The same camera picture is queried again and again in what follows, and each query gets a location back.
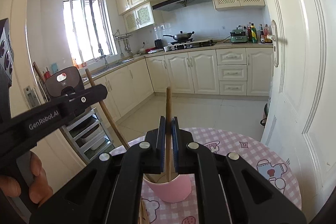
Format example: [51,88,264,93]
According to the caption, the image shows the black kettle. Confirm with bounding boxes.
[154,39,163,49]

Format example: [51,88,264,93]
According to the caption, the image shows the person's left hand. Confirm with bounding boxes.
[0,152,55,208]

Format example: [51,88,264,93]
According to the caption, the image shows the sink faucet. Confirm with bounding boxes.
[98,48,109,68]

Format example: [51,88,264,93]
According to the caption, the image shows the pink checkered tablecloth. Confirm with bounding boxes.
[106,119,306,223]

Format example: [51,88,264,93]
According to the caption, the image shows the gas stove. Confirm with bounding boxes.
[167,39,216,51]

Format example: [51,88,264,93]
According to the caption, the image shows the metal storage rack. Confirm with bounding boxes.
[60,107,115,164]

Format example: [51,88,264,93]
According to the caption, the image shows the kitchen window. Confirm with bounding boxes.
[63,0,117,66]

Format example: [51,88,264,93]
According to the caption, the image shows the door strike plate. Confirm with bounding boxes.
[23,85,44,109]

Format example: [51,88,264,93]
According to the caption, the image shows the green electric cooker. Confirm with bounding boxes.
[230,26,248,43]

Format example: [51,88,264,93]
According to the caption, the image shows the wall utensil rack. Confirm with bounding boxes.
[113,29,133,57]

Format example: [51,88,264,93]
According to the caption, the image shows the black wok with lid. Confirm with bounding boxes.
[163,31,195,42]

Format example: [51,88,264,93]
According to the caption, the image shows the white kitchen door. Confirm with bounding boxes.
[261,0,335,221]

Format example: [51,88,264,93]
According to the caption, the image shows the lower base cabinets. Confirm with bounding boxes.
[93,47,273,120]

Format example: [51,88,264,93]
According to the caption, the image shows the brown rice cooker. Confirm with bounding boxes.
[45,66,84,100]

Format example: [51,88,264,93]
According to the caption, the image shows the pink cylindrical cup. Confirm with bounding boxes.
[144,174,192,203]

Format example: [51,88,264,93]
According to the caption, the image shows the wooden chopstick three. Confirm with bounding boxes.
[138,199,150,224]

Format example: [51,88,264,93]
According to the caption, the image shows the dark sauce bottle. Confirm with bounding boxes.
[259,24,265,43]

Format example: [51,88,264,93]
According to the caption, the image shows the door handle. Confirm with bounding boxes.
[267,19,286,70]

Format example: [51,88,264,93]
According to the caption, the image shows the green bottle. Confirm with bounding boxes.
[250,23,257,43]

